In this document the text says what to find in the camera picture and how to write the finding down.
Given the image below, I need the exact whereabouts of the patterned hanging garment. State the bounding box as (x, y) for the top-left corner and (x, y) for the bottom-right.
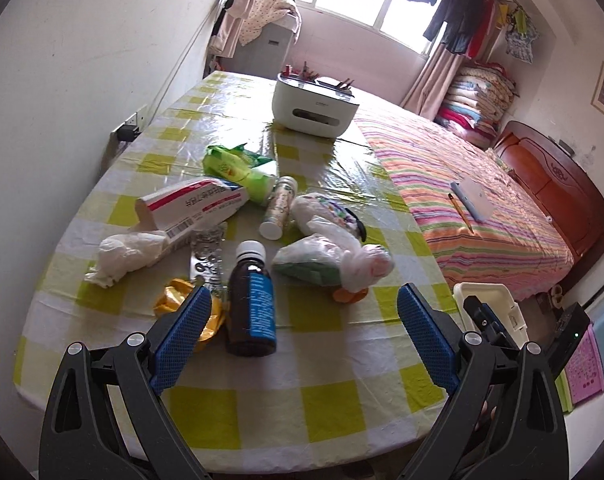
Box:
(504, 10), (540, 63)

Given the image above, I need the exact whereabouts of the white trash bin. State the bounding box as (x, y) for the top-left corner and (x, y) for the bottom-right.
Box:
(453, 282), (529, 348)

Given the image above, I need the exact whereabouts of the silver blister pack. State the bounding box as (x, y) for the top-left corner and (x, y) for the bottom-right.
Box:
(189, 225), (228, 293)

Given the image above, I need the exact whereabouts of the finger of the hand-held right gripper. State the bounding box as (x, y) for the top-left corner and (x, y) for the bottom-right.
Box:
(463, 296), (520, 351)

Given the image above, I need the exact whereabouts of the blue pen case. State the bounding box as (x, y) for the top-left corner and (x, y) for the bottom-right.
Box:
(450, 181), (483, 222)

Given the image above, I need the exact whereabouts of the yellow wrapper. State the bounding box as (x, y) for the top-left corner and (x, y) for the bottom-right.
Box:
(153, 278), (228, 356)

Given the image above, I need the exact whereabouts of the wooden headboard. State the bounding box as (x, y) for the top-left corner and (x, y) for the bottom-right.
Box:
(492, 120), (604, 278)

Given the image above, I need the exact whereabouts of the pink hanging garment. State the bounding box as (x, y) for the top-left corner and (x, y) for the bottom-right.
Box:
(209, 0), (258, 61)

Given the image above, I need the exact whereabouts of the yellow pencil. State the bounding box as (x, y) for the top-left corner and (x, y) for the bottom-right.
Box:
(448, 192), (475, 233)

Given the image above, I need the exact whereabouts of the dotted white cloth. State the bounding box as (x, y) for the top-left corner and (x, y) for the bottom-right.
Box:
(239, 0), (303, 46)

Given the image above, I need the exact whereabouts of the stack of folded quilts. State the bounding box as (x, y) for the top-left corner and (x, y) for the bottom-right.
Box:
(434, 62), (518, 148)

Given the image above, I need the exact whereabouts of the row of hanging clothes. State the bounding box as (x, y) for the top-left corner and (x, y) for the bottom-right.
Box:
(362, 0), (513, 56)

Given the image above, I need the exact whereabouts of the black electronic device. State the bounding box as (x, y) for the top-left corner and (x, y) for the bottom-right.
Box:
(549, 302), (590, 376)

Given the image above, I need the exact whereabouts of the bunch of pens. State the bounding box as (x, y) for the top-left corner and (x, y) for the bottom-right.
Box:
(280, 62), (355, 93)

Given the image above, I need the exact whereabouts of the striped bed sheet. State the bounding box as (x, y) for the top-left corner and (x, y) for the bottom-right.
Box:
(354, 110), (575, 301)

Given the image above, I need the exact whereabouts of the white tissue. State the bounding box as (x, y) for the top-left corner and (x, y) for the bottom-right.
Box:
(84, 230), (168, 289)

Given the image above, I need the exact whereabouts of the red and white medicine box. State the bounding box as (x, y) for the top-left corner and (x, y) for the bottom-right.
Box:
(134, 178), (251, 253)

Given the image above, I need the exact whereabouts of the beige curtain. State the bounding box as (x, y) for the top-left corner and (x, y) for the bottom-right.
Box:
(402, 45), (465, 121)

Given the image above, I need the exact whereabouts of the white desktop organizer box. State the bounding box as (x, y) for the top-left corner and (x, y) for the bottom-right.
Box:
(272, 72), (361, 139)

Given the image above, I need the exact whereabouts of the white paper sheet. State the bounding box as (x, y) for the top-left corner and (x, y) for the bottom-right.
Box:
(459, 177), (498, 221)

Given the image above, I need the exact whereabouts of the grey washing machine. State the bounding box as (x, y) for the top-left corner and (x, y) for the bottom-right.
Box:
(237, 17), (295, 78)

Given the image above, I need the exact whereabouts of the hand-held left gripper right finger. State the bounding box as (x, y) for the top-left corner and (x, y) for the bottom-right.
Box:
(396, 282), (569, 480)

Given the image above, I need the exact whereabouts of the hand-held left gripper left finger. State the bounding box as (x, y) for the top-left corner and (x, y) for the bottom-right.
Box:
(38, 284), (214, 480)

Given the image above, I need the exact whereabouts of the green wet wipes packet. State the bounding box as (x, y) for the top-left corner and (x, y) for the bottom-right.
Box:
(203, 144), (278, 206)

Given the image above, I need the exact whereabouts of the white plastic bag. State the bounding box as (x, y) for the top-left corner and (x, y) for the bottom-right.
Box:
(272, 217), (393, 293)

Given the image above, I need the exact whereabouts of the brown medicine bottle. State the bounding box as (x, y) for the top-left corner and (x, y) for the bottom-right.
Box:
(225, 240), (278, 357)

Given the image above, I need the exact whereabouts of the white tablet tube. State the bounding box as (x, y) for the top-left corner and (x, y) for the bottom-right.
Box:
(259, 176), (298, 240)

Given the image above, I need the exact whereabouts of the yellow checked tablecloth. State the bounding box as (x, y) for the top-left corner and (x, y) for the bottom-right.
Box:
(12, 70), (465, 466)

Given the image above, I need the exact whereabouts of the wall socket with plug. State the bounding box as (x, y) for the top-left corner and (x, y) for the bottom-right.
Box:
(109, 105), (150, 151)

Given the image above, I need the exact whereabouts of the printed plastic bag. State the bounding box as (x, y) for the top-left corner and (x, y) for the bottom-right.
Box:
(290, 192), (367, 241)

